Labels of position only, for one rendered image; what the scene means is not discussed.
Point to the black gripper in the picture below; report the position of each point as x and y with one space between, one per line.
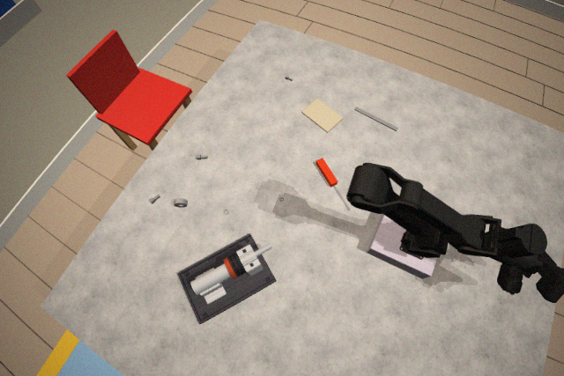
551 284

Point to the red-orange spacer ring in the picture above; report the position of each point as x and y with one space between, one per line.
229 269

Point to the beige flat rectangular panel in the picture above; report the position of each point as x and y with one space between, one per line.
322 115

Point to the grey flat bar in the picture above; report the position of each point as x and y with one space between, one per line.
376 119

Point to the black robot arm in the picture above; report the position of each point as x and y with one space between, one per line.
430 224

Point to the white cylindrical shaft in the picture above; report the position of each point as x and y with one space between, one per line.
263 249

